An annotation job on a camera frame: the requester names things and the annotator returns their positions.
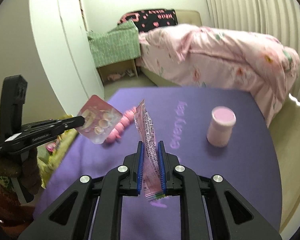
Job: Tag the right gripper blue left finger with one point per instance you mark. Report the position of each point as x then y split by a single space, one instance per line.
140 167

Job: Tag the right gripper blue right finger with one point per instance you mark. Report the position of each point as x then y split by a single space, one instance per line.
161 166

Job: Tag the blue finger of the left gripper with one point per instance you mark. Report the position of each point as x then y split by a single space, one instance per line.
76 122

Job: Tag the pink clear jelly pouch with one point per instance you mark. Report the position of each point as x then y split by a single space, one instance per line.
100 119

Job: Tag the long pink snack wrapper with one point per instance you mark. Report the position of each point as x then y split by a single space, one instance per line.
151 171

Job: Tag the orange sleeve forearm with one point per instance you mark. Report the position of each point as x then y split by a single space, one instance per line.
14 218

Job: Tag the yellow trash bag bin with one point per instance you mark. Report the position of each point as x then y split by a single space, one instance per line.
51 154

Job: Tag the left hand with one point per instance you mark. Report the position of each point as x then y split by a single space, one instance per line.
26 171

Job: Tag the pink caterpillar toy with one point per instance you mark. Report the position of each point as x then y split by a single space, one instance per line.
126 120

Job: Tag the pink cylindrical cup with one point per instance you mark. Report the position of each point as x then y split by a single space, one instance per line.
222 122

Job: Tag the pink slippers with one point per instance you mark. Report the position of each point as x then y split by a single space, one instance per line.
116 76

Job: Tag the wooden bedside cabinet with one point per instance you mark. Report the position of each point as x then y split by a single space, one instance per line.
116 68

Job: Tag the green checked cloth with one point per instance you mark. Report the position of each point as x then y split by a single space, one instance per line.
117 45

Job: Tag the pink floral duvet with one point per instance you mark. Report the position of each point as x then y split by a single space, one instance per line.
188 55

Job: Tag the black pink Hello pillow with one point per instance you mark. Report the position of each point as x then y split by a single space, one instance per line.
149 19

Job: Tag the striped curtain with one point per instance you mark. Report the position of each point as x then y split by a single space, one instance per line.
278 18

